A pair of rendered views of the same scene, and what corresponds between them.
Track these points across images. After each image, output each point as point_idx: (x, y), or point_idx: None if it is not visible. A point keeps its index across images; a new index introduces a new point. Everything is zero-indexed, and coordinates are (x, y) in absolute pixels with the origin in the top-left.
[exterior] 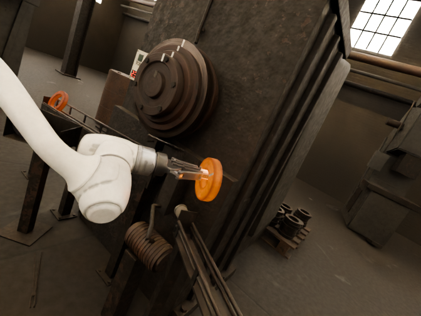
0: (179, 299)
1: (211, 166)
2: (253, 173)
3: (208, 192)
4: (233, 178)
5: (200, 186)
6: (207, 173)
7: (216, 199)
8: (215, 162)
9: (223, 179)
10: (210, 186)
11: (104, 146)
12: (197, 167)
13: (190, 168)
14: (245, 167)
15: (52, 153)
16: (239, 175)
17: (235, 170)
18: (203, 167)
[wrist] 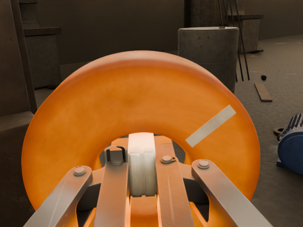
0: None
1: (176, 93)
2: (25, 72)
3: (248, 193)
4: (18, 116)
5: (140, 222)
6: (159, 146)
7: (28, 201)
8: (167, 57)
9: (4, 140)
10: (247, 168)
11: None
12: (90, 170)
13: (126, 220)
14: (20, 65)
15: None
16: (22, 96)
17: (0, 96)
18: (79, 147)
